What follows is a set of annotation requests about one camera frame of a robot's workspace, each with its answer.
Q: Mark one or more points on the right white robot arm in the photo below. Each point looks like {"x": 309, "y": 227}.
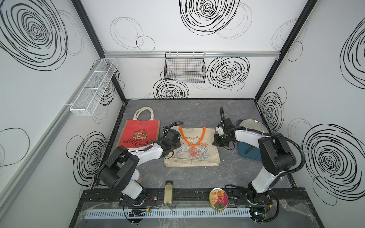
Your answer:
{"x": 276, "y": 155}

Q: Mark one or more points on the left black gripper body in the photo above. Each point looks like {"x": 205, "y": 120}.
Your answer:
{"x": 177, "y": 144}

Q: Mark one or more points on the round candy tin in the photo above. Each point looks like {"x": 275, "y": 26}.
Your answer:
{"x": 218, "y": 199}

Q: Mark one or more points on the black wire wall basket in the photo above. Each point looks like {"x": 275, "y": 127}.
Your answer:
{"x": 185, "y": 67}

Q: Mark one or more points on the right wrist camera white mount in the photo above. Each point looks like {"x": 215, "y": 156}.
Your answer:
{"x": 219, "y": 129}

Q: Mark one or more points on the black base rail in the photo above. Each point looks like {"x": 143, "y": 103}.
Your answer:
{"x": 155, "y": 196}

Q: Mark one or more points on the white slotted cable duct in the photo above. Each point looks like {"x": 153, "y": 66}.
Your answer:
{"x": 168, "y": 213}

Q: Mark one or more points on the white wire wall shelf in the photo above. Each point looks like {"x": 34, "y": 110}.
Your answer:
{"x": 95, "y": 87}

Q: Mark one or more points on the cream floral canvas tote bag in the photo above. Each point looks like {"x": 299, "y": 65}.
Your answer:
{"x": 196, "y": 149}

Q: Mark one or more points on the red Christmas jute bag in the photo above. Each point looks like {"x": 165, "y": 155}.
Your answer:
{"x": 137, "y": 133}

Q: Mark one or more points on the gold bottle with black cap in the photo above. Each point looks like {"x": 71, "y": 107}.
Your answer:
{"x": 168, "y": 193}

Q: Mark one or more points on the teal plastic tray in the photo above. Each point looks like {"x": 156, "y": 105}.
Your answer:
{"x": 247, "y": 150}

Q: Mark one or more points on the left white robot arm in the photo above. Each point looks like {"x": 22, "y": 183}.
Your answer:
{"x": 119, "y": 173}

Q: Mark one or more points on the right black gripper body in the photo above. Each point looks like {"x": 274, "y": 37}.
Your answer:
{"x": 220, "y": 140}

